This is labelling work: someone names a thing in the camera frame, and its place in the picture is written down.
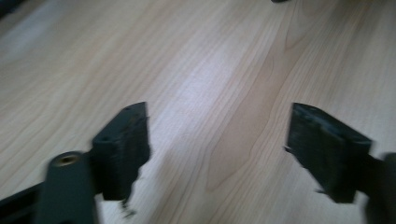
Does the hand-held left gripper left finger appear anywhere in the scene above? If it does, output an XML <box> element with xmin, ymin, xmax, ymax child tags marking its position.
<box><xmin>90</xmin><ymin>102</ymin><xmax>152</xmax><ymax>203</ymax></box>

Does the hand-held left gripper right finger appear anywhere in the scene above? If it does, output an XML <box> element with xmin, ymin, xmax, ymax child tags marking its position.
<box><xmin>284</xmin><ymin>102</ymin><xmax>374</xmax><ymax>204</ymax></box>

